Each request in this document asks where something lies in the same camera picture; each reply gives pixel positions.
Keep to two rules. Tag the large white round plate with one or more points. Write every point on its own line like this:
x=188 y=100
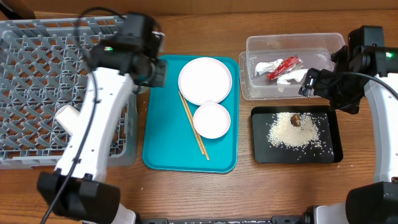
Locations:
x=205 y=80

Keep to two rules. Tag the black rectangular tray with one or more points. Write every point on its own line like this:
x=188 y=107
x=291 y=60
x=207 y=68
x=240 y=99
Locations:
x=262 y=114

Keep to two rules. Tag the grey plastic dish rack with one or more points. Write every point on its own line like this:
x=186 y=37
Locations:
x=42 y=70

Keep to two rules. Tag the white napkin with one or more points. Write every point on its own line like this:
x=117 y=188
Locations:
x=293 y=73

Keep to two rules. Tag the pink-white small bowl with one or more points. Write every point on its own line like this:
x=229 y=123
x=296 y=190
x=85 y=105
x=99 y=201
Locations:
x=211 y=120

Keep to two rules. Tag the right wooden chopstick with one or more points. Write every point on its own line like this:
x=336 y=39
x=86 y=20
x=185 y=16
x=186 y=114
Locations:
x=199 y=137

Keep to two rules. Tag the teal plastic serving tray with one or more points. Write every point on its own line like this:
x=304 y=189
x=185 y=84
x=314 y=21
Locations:
x=169 y=141

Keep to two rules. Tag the wooden chopstick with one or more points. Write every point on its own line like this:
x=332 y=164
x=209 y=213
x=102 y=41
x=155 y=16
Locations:
x=192 y=130
x=199 y=137

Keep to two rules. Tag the brown food chunk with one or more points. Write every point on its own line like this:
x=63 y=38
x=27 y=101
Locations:
x=295 y=120

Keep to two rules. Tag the white paper cup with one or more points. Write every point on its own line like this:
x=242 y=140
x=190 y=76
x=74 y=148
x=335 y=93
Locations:
x=67 y=117

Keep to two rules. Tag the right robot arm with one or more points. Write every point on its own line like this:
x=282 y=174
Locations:
x=371 y=72

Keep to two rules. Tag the red snack wrapper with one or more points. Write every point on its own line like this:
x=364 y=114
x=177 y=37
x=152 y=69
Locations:
x=288 y=65

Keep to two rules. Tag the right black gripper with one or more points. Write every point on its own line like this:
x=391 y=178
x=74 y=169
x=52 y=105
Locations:
x=325 y=87

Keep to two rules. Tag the clear plastic waste bin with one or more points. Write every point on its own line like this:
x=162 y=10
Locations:
x=314 y=50

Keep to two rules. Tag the rice grains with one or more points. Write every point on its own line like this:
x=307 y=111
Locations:
x=310 y=142

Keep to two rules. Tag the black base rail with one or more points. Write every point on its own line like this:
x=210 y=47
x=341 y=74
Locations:
x=217 y=220

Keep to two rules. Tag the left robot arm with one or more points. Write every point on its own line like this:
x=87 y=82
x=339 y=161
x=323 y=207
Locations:
x=76 y=189

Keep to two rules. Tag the left wooden chopstick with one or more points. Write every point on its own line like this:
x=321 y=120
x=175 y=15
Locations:
x=192 y=130

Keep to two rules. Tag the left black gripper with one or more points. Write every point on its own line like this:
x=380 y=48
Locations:
x=161 y=82

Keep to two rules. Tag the grey-green ceramic bowl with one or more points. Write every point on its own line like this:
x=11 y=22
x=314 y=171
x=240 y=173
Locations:
x=143 y=90

